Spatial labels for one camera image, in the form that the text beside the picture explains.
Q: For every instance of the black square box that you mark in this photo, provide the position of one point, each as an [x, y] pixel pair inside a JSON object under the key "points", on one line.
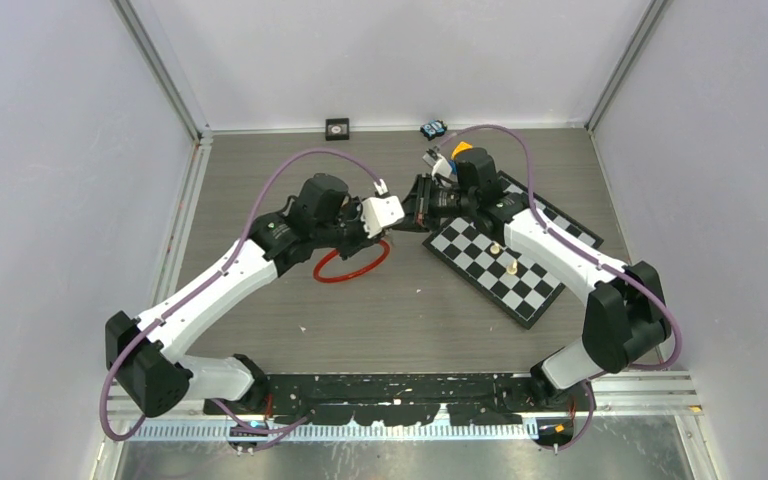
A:
{"points": [[337, 129]]}

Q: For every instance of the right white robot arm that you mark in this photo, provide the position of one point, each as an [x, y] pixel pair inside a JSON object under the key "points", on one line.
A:
{"points": [[625, 312]]}

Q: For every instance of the small blue toy car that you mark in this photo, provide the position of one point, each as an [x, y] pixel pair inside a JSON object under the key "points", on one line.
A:
{"points": [[433, 129]]}

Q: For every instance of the yellow blue toy car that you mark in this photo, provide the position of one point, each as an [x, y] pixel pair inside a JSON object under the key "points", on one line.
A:
{"points": [[460, 148]]}

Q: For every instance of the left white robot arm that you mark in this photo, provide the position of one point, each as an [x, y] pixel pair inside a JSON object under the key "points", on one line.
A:
{"points": [[147, 355]]}

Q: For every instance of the red cable lock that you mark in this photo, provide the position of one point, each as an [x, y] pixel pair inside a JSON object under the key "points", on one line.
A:
{"points": [[332, 268]]}

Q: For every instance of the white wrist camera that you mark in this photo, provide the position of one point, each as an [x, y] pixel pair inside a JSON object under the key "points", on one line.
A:
{"points": [[380, 213], [442, 168]]}

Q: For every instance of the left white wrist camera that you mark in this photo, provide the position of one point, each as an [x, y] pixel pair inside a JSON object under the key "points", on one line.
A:
{"points": [[380, 213]]}

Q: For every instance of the black white chessboard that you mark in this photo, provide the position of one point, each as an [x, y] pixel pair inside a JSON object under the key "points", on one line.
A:
{"points": [[518, 285]]}

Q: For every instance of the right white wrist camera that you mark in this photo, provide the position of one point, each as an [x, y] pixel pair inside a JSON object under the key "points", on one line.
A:
{"points": [[442, 168]]}

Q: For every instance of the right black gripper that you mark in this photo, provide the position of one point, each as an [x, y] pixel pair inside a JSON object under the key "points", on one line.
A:
{"points": [[431, 222]]}

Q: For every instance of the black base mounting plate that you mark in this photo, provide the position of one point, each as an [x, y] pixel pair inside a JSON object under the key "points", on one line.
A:
{"points": [[469, 399]]}

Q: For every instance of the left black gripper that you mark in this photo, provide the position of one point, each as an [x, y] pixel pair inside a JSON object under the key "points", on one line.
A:
{"points": [[361, 239]]}

